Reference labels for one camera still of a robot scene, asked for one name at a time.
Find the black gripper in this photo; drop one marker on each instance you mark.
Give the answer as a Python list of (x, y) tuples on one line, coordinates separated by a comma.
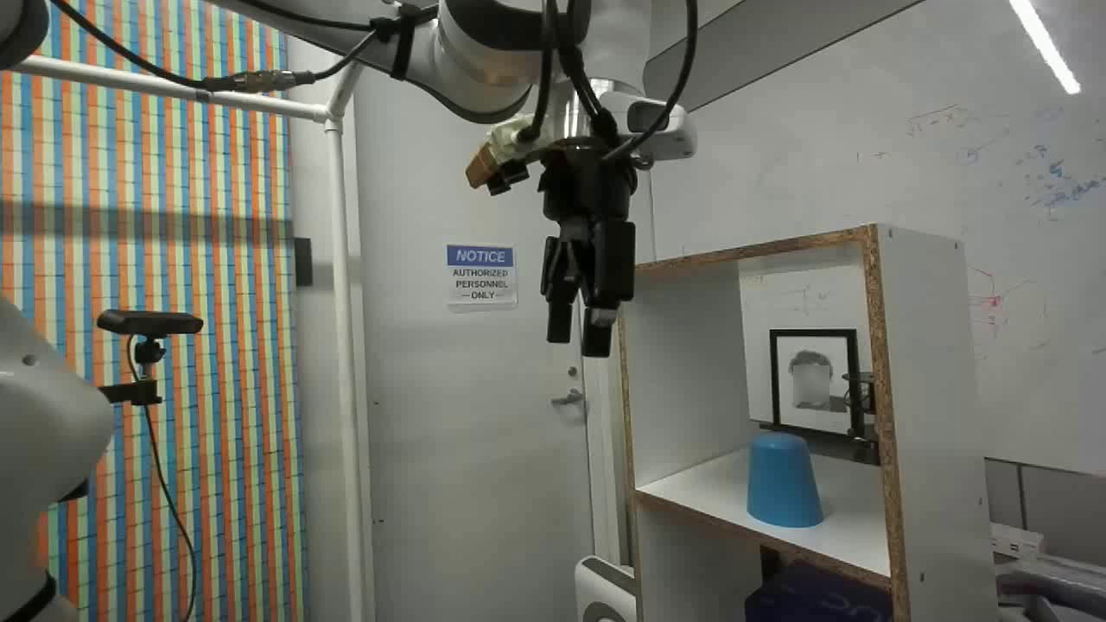
[(595, 245)]

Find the blue plastic cup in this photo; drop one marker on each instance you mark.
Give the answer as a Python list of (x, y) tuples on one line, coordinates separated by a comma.
[(784, 480)]

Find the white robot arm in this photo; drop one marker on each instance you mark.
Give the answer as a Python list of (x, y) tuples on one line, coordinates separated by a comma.
[(474, 55)]

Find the white wooden shelf cabinet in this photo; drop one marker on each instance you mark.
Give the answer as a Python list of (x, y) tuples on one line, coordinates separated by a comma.
[(904, 495)]

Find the blue notice sign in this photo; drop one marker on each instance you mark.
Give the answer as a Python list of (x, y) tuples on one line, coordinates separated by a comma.
[(482, 273)]

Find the white door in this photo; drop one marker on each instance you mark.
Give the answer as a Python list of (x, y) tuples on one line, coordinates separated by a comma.
[(489, 448)]

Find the framed portrait photo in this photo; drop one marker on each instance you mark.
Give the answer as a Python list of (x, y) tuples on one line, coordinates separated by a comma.
[(812, 377)]

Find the white appliance at floor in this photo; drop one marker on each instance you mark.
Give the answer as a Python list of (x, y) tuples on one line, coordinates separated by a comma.
[(603, 591)]

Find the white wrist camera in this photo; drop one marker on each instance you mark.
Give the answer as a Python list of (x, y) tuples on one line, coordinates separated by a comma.
[(659, 131)]

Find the white pipe frame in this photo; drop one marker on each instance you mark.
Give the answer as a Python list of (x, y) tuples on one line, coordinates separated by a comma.
[(229, 99)]

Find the black camera on stand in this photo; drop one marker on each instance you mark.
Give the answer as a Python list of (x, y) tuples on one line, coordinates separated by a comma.
[(146, 332)]

